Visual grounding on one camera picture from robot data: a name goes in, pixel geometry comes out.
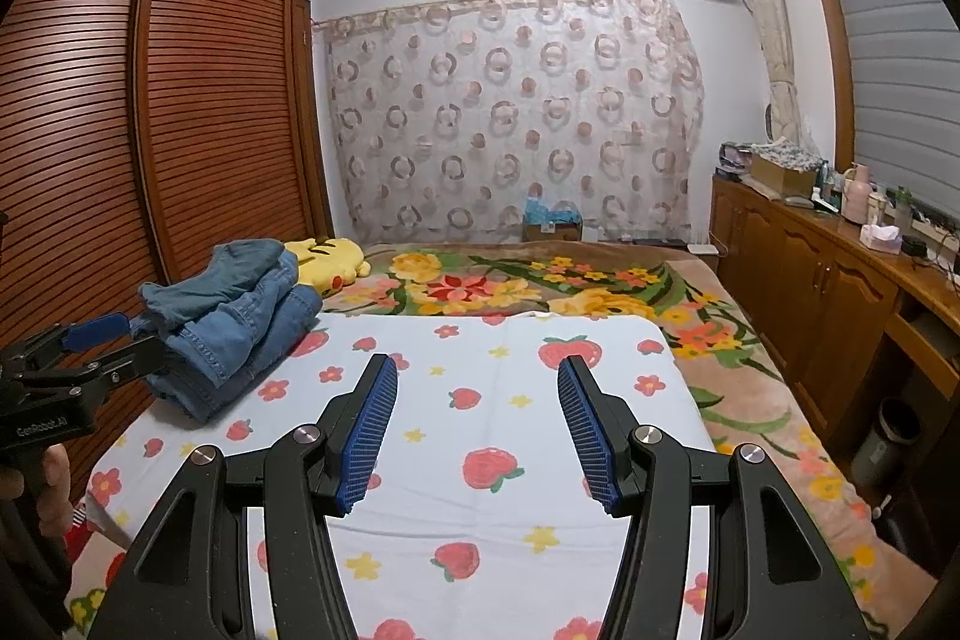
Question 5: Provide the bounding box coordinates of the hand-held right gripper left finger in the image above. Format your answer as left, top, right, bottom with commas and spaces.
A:
86, 353, 400, 640

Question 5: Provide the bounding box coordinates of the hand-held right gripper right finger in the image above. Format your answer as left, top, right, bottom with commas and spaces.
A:
556, 353, 871, 640

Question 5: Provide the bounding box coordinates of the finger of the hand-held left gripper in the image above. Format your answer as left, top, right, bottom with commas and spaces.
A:
22, 334, 170, 399
0, 312, 132, 380

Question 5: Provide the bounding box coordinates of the person's left forearm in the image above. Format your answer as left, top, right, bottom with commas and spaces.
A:
0, 497, 76, 620

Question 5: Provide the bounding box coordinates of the person's left hand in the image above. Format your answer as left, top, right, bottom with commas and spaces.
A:
0, 447, 74, 541

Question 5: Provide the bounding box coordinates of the white strawberry print sheet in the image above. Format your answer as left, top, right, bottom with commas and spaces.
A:
64, 314, 721, 640

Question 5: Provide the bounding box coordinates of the floral blanket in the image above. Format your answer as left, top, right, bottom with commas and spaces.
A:
319, 242, 938, 640

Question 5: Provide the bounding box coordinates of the yellow plush toy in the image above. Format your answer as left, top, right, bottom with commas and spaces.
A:
283, 237, 372, 300

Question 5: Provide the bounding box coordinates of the cardboard box with blue packaging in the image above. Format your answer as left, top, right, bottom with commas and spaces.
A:
521, 197, 584, 242

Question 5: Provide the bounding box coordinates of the wooden slatted wardrobe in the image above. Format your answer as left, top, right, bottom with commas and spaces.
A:
0, 0, 335, 513

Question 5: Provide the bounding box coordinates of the wooden sideboard cabinet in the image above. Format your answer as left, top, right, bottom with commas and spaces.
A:
709, 175, 960, 536

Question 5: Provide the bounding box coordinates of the grey trash bin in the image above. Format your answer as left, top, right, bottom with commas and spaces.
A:
851, 396, 922, 491

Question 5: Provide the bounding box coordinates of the dark printed bag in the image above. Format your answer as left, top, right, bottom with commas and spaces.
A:
716, 141, 755, 176

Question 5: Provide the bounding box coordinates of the sheer circle pattern curtain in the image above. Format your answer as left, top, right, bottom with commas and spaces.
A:
311, 0, 707, 245

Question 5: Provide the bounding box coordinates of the cardboard box of small packets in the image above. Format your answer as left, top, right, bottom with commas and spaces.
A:
748, 143, 822, 199

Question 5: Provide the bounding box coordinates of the pink tissue box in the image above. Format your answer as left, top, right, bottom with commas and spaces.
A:
859, 224, 903, 253

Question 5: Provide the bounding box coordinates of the pink thermos jug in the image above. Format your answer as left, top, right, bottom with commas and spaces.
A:
840, 162, 872, 223

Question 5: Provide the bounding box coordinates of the white power strip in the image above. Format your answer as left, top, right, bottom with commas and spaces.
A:
911, 205, 960, 245

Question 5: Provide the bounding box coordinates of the beige window curtain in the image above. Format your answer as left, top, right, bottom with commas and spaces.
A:
726, 0, 803, 150

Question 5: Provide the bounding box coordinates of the grey window blind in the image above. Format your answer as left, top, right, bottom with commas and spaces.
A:
814, 0, 960, 221

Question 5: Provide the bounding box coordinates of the wooden window frame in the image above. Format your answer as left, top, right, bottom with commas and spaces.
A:
793, 0, 857, 170

